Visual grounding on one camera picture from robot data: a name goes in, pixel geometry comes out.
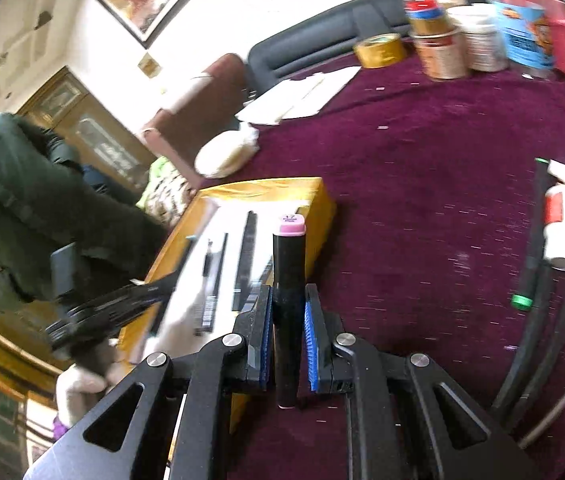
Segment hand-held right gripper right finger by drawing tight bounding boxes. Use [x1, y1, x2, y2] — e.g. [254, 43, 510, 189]
[303, 284, 543, 480]

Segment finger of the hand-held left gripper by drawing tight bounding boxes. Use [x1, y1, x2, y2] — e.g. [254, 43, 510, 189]
[130, 267, 186, 312]

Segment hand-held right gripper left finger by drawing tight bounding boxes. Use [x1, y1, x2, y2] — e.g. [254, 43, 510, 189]
[22, 284, 276, 480]

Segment pink-capped black marker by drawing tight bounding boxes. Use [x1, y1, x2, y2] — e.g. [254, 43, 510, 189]
[271, 214, 309, 408]

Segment row of black markers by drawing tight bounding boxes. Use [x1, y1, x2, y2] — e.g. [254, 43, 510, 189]
[182, 210, 276, 336]

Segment yellow tray with white inside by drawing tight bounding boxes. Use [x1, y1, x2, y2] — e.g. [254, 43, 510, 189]
[117, 177, 338, 436]

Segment green-capped black marker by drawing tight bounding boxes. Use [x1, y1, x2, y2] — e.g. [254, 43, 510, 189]
[509, 157, 550, 311]

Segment white bottle with red label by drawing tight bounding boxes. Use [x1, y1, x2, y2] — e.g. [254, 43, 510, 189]
[542, 182, 565, 272]

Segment person's left hand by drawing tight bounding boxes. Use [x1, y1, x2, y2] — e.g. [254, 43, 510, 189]
[55, 338, 124, 429]

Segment green patterned cushion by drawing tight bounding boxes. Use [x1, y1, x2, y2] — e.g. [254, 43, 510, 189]
[135, 155, 198, 228]

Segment person in dark clothes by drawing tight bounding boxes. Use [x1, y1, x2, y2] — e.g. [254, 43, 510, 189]
[0, 112, 166, 303]

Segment round white wrapped pack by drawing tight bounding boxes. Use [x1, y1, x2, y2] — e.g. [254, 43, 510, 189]
[194, 122, 260, 179]

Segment wooden glass-door cabinet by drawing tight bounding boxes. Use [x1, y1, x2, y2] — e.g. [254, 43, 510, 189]
[15, 65, 158, 201]

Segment brown chair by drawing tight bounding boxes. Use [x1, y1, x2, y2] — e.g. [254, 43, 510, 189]
[140, 52, 258, 191]

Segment white papers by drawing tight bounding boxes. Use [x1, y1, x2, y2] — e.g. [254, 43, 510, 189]
[235, 65, 363, 126]

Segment thin grey rod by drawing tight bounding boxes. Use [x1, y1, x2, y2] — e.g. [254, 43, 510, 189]
[517, 367, 565, 450]

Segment black sofa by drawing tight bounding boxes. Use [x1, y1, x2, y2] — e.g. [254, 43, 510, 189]
[247, 0, 468, 91]

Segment yellow tape roll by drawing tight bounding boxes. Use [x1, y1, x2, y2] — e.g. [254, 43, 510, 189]
[353, 32, 408, 69]

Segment brown-labelled container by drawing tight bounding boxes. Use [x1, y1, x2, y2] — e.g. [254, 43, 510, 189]
[409, 27, 468, 81]

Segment jar with red blue lid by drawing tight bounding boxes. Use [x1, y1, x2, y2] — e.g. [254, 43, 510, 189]
[405, 0, 455, 38]

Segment white plastic container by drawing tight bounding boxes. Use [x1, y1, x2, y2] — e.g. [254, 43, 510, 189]
[447, 5, 508, 73]

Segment clear jar with blue label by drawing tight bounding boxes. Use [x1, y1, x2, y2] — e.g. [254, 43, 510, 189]
[487, 0, 558, 81]

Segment pink bottle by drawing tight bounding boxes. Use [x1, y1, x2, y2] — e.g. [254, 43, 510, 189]
[545, 0, 565, 76]

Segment small yellow wall plaque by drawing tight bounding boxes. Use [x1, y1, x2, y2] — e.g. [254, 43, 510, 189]
[137, 52, 160, 78]

